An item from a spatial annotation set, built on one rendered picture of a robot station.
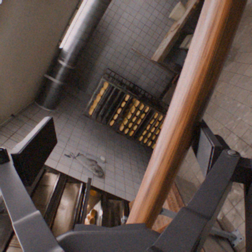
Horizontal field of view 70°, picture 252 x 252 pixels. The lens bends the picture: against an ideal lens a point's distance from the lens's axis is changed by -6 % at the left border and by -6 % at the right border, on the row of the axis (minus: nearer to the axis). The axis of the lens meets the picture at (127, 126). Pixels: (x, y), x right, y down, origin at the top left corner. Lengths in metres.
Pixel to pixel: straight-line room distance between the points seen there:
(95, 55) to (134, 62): 1.01
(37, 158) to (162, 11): 5.31
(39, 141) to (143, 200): 0.11
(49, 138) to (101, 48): 5.03
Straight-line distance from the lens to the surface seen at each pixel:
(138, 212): 0.22
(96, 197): 2.34
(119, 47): 5.19
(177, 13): 4.92
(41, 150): 0.18
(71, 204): 1.99
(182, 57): 4.77
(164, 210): 1.62
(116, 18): 5.24
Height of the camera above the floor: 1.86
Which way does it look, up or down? 15 degrees down
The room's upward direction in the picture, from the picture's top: 61 degrees counter-clockwise
